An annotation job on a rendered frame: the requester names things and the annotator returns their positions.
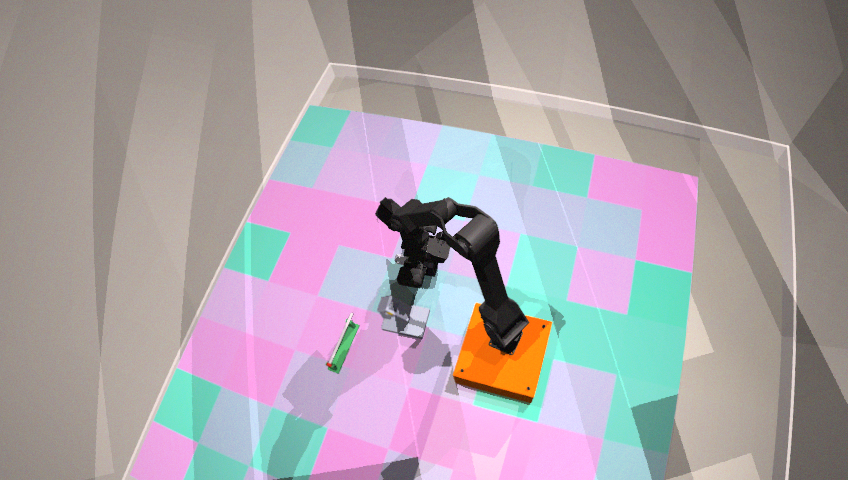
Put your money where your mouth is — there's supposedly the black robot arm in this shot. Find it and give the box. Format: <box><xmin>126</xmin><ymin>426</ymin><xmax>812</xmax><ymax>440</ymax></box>
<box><xmin>375</xmin><ymin>197</ymin><xmax>530</xmax><ymax>355</ymax></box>

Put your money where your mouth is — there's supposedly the grey rod with red cap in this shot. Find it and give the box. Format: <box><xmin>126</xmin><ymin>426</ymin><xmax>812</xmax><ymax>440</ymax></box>
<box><xmin>326</xmin><ymin>313</ymin><xmax>353</xmax><ymax>367</ymax></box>

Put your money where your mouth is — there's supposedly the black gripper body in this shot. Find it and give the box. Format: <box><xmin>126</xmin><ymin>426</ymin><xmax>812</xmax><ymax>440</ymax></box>
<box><xmin>397</xmin><ymin>225</ymin><xmax>438</xmax><ymax>288</ymax></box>

